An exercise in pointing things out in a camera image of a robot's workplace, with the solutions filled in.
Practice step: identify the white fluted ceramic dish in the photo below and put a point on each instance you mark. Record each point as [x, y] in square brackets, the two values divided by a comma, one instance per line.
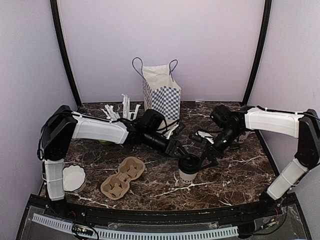
[74, 179]

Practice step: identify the white wrapped straw upright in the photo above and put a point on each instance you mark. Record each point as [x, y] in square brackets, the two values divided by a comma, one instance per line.
[126, 107]

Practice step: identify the right black frame post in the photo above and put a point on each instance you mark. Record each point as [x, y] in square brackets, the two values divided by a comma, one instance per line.
[258, 52]

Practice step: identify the green plastic bowl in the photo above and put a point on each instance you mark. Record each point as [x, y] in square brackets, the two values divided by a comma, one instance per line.
[104, 142]

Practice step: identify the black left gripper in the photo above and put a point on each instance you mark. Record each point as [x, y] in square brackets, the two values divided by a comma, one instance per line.
[171, 149]

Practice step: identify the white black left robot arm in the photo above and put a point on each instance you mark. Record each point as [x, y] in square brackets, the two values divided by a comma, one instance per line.
[66, 125]

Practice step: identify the white wrapped straw right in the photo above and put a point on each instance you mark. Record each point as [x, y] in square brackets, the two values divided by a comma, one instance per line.
[134, 114]

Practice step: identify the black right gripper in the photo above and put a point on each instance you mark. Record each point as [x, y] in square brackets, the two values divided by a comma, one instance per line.
[206, 153]

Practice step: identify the brown cardboard cup carrier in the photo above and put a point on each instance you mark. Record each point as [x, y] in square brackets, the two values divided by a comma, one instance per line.
[117, 185]

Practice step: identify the blue checkered paper bag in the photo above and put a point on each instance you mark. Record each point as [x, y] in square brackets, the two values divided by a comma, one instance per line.
[160, 91]

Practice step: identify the white slotted cable duct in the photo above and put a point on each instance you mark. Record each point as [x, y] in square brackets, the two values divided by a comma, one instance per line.
[84, 232]

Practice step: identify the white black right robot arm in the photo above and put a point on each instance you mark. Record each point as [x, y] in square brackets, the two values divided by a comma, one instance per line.
[304, 126]

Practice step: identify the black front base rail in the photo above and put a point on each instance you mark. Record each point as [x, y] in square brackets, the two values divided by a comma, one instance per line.
[97, 216]

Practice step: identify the white paper coffee cup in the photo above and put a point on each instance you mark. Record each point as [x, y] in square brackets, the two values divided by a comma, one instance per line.
[187, 178]

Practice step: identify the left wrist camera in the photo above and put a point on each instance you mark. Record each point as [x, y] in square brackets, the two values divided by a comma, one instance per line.
[175, 130]

